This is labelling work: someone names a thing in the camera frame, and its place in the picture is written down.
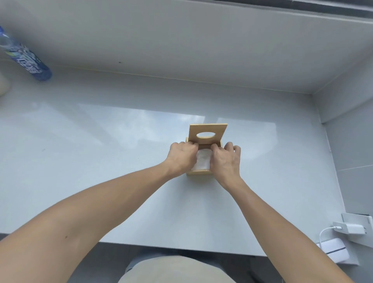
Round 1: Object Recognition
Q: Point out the person's right hand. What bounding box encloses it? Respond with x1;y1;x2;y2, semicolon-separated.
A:
209;142;242;188

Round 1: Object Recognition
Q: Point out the white tissue pack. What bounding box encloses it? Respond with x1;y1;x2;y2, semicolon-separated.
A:
192;148;212;171

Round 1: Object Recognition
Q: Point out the person's left forearm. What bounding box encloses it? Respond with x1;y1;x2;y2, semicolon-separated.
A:
0;161;179;283

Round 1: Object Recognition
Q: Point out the white charger plug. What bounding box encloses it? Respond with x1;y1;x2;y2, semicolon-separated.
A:
333;222;367;235

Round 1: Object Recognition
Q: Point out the person's beige shirt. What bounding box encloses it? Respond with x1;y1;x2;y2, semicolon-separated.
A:
117;255;237;283

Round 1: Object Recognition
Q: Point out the white power bank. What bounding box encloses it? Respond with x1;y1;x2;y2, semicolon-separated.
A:
316;238;350;264

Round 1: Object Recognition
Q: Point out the person's right forearm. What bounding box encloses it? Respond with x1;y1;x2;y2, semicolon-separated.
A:
216;177;355;283

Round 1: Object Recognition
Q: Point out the white wall socket plate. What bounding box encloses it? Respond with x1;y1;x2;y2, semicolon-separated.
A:
341;212;373;249

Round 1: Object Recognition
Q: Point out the blue plastic water bottle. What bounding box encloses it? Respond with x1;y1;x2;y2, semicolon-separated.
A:
0;26;53;82

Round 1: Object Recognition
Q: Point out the wooden tissue box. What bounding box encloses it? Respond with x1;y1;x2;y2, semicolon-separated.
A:
186;137;224;177

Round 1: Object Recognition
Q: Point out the wooden lid with oval hole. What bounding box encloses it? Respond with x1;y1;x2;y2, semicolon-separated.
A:
188;124;228;146

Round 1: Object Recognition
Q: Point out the person's left hand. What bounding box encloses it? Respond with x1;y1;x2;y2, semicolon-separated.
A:
166;142;199;178

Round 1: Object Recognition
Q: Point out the white charging cable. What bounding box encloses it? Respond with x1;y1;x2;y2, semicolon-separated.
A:
319;226;343;249

